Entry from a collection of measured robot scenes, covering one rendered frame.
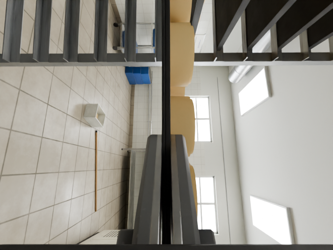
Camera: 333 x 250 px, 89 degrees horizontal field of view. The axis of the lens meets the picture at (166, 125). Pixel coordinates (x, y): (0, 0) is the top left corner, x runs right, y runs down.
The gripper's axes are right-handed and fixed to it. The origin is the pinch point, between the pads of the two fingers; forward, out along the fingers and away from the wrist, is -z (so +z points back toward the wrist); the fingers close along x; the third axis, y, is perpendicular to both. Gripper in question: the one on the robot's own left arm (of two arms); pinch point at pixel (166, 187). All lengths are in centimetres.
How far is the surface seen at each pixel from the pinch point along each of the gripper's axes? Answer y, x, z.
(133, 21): -1, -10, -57
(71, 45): -7, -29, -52
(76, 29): -3, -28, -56
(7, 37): -5, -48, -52
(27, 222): -133, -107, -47
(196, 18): 1.9, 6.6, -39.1
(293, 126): -160, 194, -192
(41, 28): -3, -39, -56
